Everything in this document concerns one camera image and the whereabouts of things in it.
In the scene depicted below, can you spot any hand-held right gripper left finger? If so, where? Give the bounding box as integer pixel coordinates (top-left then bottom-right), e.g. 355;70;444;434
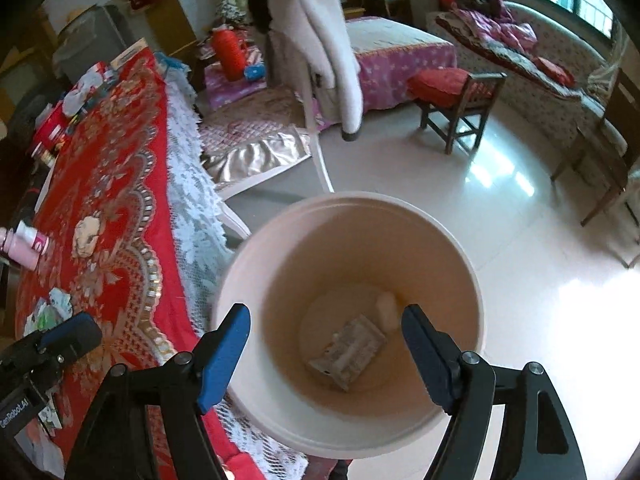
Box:
64;303;251;480

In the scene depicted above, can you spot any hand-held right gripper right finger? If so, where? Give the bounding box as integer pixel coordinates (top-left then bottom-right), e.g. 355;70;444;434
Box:
401;304;588;480

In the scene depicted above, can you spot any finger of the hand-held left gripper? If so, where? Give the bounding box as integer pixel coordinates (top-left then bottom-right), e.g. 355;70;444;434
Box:
40;311;103;363

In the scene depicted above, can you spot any grey paper package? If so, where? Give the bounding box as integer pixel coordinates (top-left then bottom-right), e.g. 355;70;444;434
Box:
307;314;389;392

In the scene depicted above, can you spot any cream plastic bucket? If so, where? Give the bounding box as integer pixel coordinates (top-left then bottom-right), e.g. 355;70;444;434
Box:
210;191;487;460

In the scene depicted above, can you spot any white printed paper wrapper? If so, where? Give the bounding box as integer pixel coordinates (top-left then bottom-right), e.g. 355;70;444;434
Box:
47;287;74;313

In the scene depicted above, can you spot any white paper sheet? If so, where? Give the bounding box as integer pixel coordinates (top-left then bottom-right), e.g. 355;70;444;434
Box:
15;400;65;480

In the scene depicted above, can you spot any white bottle with pink label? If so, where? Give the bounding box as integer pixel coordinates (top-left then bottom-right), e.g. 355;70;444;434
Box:
17;220;52;256

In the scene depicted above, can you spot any red patterned tablecloth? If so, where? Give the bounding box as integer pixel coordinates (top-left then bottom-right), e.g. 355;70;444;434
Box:
14;47;281;480

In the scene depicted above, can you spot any white lace table cover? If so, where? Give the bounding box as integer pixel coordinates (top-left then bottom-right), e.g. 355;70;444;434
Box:
160;67;311;480

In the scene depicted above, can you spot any gold satin seat cushion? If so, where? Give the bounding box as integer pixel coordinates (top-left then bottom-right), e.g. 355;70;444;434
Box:
200;130;313;187

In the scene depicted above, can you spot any red box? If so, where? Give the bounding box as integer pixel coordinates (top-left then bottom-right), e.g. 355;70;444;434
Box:
34;109;69;147

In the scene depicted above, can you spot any white chair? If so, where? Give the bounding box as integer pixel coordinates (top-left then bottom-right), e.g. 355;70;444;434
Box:
215;25;362;241

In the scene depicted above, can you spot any wooden stool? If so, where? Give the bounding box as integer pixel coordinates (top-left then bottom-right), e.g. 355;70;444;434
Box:
417;71;508;156

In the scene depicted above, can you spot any pink covered low table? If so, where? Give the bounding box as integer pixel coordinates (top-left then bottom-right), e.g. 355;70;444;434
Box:
205;67;272;111

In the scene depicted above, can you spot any wooden chair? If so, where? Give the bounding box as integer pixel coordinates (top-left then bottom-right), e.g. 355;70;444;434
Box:
550;67;640;269

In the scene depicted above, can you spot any red seat cushion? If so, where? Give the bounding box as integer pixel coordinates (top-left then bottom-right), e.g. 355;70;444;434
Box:
407;67;474;109

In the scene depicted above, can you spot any floral sofa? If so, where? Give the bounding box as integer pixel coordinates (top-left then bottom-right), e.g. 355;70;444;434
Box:
434;0;627;162

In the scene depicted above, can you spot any white flat board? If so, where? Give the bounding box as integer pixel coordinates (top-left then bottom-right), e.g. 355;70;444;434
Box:
110;40;149;69

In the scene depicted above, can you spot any grey appliance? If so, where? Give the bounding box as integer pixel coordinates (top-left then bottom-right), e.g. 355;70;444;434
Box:
52;4;139;83

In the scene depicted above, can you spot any red thermos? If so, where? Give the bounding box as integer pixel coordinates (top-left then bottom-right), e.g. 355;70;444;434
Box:
212;27;249;81

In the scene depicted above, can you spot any bed with pink cover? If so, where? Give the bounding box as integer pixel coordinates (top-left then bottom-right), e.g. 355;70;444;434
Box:
345;16;459;112

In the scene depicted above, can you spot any red pillow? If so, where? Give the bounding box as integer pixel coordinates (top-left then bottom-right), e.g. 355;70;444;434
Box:
532;56;576;86

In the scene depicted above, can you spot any yellow wooden cabinet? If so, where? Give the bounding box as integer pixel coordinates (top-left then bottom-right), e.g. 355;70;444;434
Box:
145;0;199;57

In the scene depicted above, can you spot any pink floral blanket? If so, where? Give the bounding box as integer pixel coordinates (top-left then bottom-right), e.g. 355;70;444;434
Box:
437;0;539;57

